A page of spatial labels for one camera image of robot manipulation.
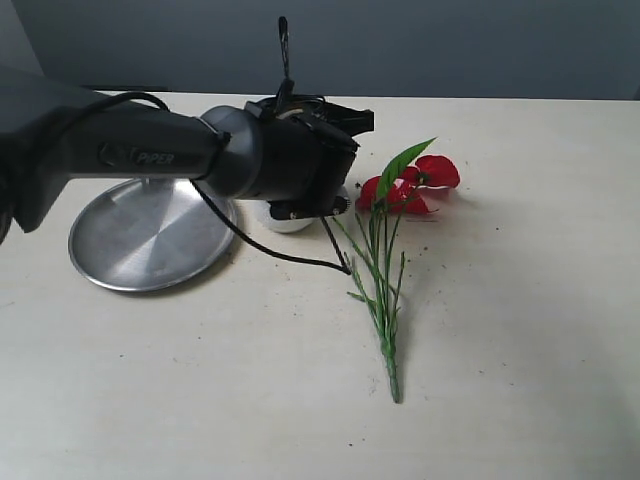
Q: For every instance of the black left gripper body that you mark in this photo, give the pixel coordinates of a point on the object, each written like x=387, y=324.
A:
x=306, y=148

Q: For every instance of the stainless steel spork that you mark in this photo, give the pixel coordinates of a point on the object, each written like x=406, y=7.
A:
x=284, y=55

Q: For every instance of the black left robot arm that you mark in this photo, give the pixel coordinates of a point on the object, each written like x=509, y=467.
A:
x=52, y=133

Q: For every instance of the white scalloped flower pot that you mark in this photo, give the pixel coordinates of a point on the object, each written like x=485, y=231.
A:
x=261, y=212

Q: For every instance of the red artificial flower stem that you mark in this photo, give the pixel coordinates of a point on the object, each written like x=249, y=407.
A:
x=376, y=268

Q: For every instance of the round stainless steel plate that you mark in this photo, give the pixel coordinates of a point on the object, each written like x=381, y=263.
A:
x=147, y=235

